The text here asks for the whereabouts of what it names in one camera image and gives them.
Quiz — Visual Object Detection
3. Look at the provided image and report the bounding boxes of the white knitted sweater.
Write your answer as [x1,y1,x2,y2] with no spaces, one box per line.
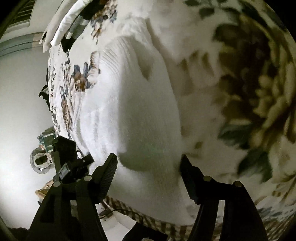
[76,1,226,225]

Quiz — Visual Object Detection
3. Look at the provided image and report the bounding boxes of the round white floor object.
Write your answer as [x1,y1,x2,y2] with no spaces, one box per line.
[30,148,54,174]

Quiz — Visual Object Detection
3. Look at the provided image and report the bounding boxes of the plaid checkered cloth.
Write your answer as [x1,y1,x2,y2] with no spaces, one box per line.
[101,196,223,241]

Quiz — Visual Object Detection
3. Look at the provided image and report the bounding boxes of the beige folded garment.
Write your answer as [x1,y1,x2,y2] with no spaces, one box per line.
[39,0,76,53]

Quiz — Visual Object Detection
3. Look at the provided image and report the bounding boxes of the black striped folded garment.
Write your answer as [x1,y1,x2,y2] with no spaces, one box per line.
[61,1,107,53]

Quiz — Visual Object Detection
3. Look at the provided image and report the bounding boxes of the white folded garment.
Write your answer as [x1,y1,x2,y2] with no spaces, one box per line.
[50,0,92,46]

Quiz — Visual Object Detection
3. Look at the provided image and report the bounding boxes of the window with metal bars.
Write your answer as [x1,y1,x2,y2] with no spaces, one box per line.
[10,0,36,26]

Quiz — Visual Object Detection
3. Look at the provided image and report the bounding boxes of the floral patterned bedsheet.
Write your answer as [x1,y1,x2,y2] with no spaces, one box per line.
[47,1,295,240]

